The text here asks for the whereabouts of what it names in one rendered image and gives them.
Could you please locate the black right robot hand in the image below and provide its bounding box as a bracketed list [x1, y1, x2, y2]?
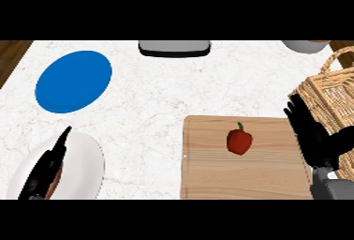
[282, 92, 354, 173]

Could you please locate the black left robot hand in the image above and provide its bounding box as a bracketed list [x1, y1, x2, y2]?
[17, 126, 74, 201]

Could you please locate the wicker basket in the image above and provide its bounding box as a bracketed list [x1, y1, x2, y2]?
[288, 45, 354, 182]

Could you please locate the red bell pepper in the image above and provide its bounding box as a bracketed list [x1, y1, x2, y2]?
[226, 122, 255, 157]

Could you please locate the wooden cutting board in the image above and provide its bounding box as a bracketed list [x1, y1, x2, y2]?
[180, 114, 316, 201]

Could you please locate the brown item on plate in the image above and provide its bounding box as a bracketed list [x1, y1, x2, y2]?
[45, 165, 65, 200]

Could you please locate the white plate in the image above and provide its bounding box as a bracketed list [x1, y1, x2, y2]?
[5, 130, 107, 201]

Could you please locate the blue plate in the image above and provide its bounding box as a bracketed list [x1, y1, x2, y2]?
[34, 50, 114, 114]

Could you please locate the grey round container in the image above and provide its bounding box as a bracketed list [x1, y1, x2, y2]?
[281, 40, 332, 54]

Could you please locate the grey and black appliance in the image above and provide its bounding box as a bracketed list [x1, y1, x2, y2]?
[137, 40, 213, 58]

